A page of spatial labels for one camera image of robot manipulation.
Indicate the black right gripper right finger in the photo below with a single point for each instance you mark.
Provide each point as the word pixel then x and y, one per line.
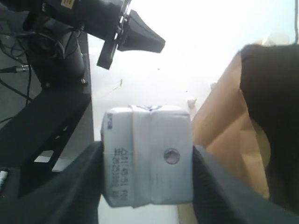
pixel 220 198

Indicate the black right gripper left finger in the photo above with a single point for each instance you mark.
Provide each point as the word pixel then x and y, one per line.
pixel 71 197

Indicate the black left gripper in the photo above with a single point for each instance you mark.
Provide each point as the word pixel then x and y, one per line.
pixel 102 19

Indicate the large brown paper bag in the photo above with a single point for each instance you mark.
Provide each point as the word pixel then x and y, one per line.
pixel 250 120

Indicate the small white blue carton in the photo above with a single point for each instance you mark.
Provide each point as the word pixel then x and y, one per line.
pixel 147 156

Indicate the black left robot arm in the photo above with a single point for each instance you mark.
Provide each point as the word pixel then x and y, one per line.
pixel 51 30

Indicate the yellow grain bottle white cap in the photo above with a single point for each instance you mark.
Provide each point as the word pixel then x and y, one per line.
pixel 274 39

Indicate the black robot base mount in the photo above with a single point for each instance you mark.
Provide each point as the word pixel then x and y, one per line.
pixel 33 140

